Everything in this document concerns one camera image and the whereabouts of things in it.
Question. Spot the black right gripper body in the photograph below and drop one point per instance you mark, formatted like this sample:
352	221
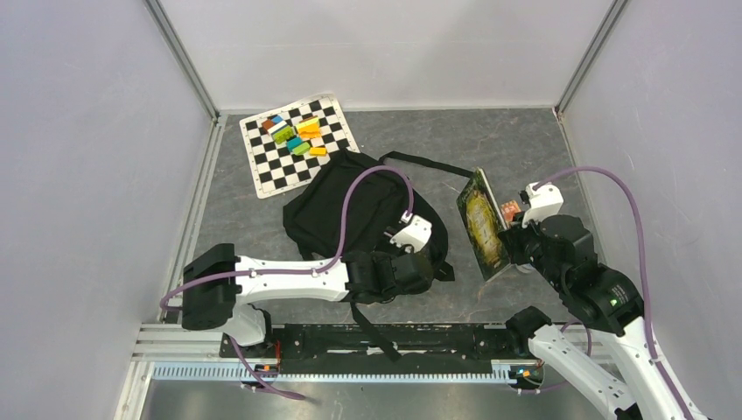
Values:
524	246

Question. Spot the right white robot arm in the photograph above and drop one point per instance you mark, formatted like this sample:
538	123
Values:
609	306

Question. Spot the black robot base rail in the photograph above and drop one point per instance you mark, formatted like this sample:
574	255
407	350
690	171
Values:
344	349

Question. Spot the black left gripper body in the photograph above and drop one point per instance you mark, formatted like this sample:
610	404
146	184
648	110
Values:
382	255

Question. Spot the teal toy brick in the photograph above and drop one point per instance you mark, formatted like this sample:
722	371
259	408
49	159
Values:
293	143

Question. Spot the green toy brick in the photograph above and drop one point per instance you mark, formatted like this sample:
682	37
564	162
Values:
283	135

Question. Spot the orange toy brick stack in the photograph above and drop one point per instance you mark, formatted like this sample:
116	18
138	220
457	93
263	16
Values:
308	128

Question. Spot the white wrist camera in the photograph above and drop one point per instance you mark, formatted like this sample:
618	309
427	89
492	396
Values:
413	234
542	202

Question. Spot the black and white chess mat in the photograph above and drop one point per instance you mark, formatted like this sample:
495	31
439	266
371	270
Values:
273	168

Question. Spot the dark green forest book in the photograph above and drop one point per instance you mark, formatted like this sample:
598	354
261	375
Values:
483	221

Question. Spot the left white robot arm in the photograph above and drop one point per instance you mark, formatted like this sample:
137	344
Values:
222	288

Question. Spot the yellow small toy brick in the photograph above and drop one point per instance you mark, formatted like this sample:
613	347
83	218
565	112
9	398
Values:
318	151

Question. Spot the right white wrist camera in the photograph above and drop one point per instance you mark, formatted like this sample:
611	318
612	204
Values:
542	202

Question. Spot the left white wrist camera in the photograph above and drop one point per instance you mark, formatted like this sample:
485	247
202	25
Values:
413	234

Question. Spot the black student backpack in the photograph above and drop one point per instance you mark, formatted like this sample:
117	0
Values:
354	205

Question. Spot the light green flat brick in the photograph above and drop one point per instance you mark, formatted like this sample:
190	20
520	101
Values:
301	149

